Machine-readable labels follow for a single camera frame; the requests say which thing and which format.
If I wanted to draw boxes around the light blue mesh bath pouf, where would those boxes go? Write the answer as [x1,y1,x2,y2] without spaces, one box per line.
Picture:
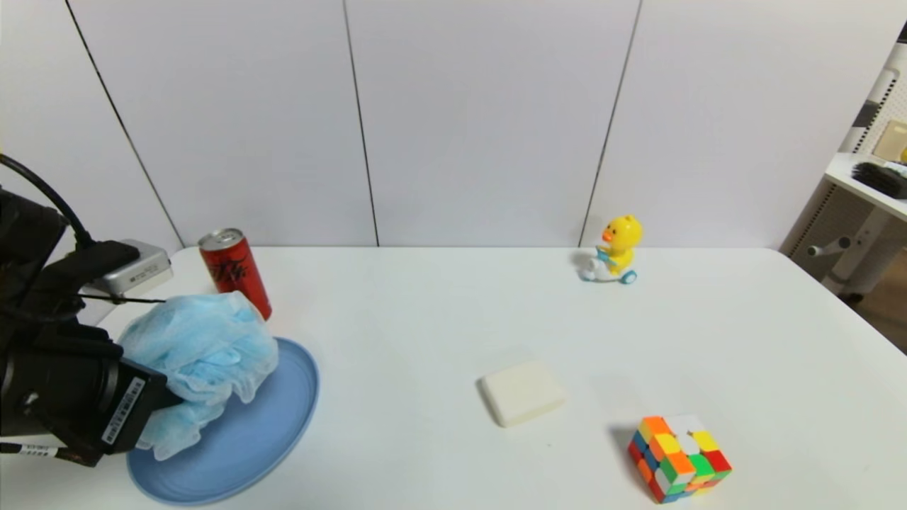
[117,290,281,461]

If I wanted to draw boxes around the blue round plate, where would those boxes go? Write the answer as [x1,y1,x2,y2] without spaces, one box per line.
[126,336,321,506]

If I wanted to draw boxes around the white soap bar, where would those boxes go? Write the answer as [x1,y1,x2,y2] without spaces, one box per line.
[479,360,567,428]

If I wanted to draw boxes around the yellow duck scooter toy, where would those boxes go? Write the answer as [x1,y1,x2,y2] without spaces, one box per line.
[580,215,644,285]

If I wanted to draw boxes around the red soda can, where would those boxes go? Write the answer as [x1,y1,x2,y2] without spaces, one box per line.
[198,227,273,321]

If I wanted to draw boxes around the multicoloured puzzle cube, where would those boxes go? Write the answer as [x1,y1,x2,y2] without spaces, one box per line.
[627,414,732,504]

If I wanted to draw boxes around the white desk adjustment knob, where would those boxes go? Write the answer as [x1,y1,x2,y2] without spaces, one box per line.
[806,237,851,259]

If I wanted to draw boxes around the white side desk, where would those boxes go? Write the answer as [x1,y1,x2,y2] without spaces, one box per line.
[779,152,907,298]

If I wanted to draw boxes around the black hair brush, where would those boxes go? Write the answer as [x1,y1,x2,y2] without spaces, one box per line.
[850,161,907,200]

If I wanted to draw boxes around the tan flat box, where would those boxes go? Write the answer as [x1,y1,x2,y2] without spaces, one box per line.
[872,120,907,162]

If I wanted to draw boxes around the white pegboard panel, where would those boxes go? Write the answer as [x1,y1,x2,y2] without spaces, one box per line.
[847,42,907,164]

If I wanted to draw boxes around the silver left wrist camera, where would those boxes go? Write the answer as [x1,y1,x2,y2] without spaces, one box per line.
[89,239,173,297]

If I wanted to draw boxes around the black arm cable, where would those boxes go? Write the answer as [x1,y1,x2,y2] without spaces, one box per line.
[0,154,96,249]

